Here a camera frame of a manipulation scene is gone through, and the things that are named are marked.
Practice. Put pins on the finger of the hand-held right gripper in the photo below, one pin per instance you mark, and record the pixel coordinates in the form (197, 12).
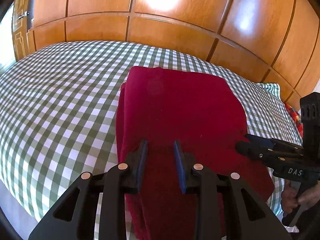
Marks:
(252, 151)
(262, 142)

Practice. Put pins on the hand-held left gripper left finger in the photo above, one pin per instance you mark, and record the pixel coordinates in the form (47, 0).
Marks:
(141, 165)

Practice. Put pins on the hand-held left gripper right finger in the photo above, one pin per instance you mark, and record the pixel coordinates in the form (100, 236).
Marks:
(180, 167)

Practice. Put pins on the dark red garment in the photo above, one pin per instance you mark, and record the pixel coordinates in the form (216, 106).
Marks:
(190, 110)

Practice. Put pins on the person's right hand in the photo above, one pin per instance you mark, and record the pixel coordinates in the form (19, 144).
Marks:
(290, 197)

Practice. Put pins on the red patterned pillow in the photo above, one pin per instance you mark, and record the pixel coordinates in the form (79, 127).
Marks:
(295, 117)

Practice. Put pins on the green checked pillow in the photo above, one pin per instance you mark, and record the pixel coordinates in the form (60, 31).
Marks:
(271, 90)

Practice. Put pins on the green checked bed sheet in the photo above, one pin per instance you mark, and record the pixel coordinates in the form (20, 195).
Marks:
(62, 92)

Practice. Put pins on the wooden panelled wardrobe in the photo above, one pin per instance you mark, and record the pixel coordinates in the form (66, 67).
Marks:
(175, 30)

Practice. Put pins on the wooden door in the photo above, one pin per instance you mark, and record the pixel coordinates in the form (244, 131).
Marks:
(21, 35)

